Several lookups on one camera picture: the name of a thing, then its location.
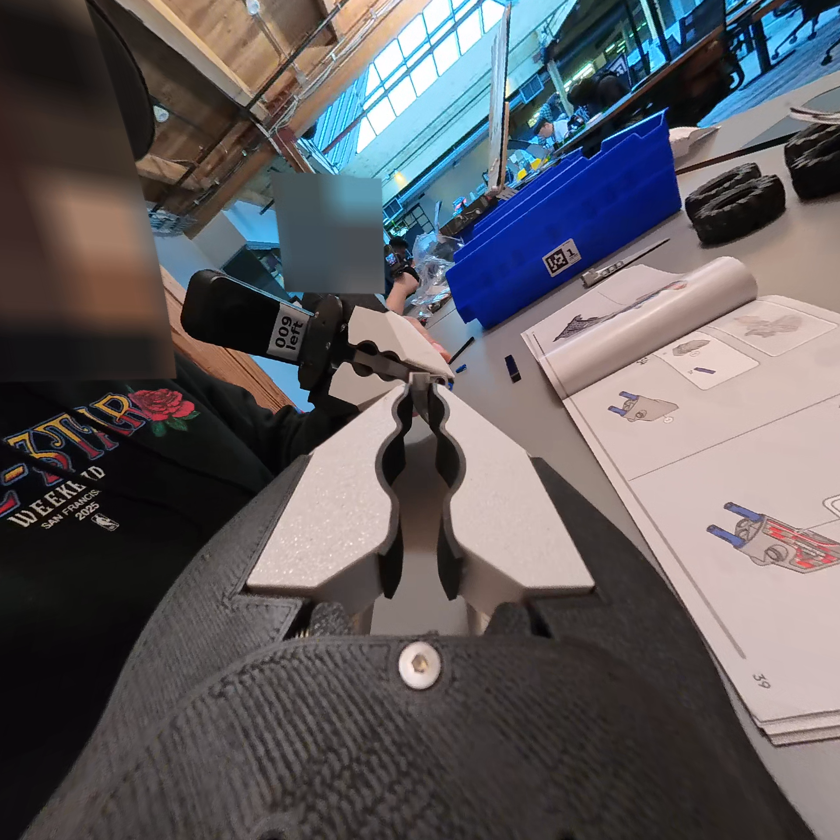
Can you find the thin dark rod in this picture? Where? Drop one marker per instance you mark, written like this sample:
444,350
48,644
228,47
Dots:
728,157

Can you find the white paper bag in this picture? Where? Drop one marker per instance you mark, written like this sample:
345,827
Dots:
689,139

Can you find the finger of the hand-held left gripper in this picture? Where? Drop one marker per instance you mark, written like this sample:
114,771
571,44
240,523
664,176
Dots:
400,334
348,394

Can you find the open instruction booklet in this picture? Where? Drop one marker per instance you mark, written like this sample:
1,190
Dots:
709,459

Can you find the long wooden table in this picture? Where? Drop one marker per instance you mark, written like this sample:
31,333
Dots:
649,88

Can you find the blue plastic bin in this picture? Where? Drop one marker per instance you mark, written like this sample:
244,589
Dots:
577,216

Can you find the black rubber toy tire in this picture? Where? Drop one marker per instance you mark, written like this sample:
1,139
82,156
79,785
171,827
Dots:
820,174
718,184
817,141
741,213

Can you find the black toy axle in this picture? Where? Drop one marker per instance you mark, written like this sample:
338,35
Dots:
461,349

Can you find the thin metal hand tool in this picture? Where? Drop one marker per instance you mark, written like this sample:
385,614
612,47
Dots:
600,274

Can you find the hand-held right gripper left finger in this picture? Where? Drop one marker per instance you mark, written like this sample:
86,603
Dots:
315,518

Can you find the clear plastic bag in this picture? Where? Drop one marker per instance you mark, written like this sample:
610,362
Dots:
433,269

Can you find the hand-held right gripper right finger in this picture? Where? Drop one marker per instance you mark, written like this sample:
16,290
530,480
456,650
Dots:
518,525

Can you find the person's left forearm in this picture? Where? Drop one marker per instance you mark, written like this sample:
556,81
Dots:
289,426

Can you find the black toy beam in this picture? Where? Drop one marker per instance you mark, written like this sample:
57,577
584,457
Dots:
514,369

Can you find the black office chair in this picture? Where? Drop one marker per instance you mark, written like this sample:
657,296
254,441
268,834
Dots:
705,26

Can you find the upright wooden board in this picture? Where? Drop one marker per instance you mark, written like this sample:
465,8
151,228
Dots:
500,98

